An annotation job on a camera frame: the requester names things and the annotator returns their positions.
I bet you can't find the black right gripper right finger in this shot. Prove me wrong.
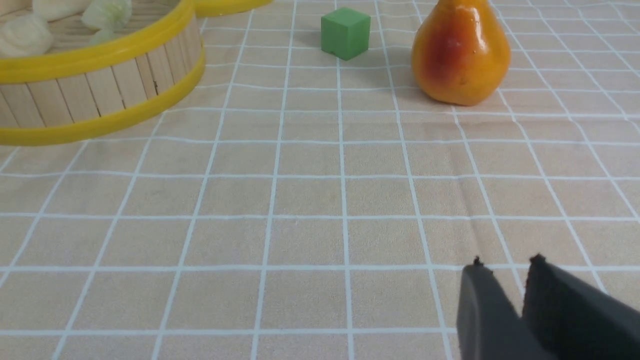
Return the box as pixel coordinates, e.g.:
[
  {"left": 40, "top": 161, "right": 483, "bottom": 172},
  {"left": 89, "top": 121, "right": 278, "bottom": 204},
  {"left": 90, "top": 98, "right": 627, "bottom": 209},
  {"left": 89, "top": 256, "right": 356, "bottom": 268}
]
[{"left": 521, "top": 254, "right": 640, "bottom": 360}]

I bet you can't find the bamboo steamer lid yellow rim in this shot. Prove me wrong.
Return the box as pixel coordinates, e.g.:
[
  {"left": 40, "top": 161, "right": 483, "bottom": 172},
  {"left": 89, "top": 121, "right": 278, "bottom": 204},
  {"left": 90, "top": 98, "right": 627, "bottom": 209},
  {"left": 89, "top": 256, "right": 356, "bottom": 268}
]
[{"left": 195, "top": 0, "right": 273, "bottom": 18}]

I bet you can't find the orange pear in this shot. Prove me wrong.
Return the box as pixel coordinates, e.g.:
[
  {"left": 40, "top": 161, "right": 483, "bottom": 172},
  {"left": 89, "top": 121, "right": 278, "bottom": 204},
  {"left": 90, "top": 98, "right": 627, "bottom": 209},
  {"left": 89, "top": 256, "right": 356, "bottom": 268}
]
[{"left": 411, "top": 0, "right": 511, "bottom": 107}]

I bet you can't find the bamboo steamer tray yellow rim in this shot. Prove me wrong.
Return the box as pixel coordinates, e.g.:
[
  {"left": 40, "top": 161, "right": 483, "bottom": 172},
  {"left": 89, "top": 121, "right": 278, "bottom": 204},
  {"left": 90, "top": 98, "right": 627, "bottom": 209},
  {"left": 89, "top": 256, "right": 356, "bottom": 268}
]
[{"left": 0, "top": 0, "right": 205, "bottom": 146}]

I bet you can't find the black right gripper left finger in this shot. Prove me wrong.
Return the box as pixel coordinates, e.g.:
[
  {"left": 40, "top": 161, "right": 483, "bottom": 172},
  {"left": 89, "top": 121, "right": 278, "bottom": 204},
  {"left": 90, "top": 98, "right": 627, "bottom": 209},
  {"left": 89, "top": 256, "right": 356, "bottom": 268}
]
[{"left": 455, "top": 256, "right": 551, "bottom": 360}]

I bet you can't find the checkered beige tablecloth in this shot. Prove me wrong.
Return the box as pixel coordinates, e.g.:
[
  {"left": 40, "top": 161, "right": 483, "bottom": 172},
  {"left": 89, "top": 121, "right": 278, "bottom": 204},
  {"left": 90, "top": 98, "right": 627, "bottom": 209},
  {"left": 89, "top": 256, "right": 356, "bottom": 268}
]
[{"left": 0, "top": 0, "right": 639, "bottom": 360}]

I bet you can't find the pale green dumpling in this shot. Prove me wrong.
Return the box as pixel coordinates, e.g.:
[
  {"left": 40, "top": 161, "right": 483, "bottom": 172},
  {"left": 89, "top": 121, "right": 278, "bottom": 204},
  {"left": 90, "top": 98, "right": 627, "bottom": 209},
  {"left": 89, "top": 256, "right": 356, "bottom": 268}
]
[
  {"left": 80, "top": 0, "right": 133, "bottom": 31},
  {"left": 87, "top": 28, "right": 119, "bottom": 46}
]

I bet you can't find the white dumpling in steamer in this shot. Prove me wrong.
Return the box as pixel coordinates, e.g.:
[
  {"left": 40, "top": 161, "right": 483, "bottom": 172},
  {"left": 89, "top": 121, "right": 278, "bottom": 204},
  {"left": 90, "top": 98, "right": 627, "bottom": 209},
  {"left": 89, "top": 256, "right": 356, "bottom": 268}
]
[{"left": 31, "top": 0, "right": 92, "bottom": 22}]

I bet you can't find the green cube block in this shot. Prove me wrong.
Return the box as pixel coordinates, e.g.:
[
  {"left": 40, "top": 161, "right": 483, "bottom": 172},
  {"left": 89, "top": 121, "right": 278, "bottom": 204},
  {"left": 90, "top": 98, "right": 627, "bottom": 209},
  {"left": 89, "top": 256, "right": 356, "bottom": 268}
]
[{"left": 320, "top": 7, "right": 371, "bottom": 60}]

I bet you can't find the white dumpling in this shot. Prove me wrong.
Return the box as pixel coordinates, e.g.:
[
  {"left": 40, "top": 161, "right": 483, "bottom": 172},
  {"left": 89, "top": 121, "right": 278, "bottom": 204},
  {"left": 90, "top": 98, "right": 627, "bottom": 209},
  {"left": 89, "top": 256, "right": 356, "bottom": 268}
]
[
  {"left": 0, "top": 13, "right": 54, "bottom": 59},
  {"left": 31, "top": 0, "right": 92, "bottom": 22}
]

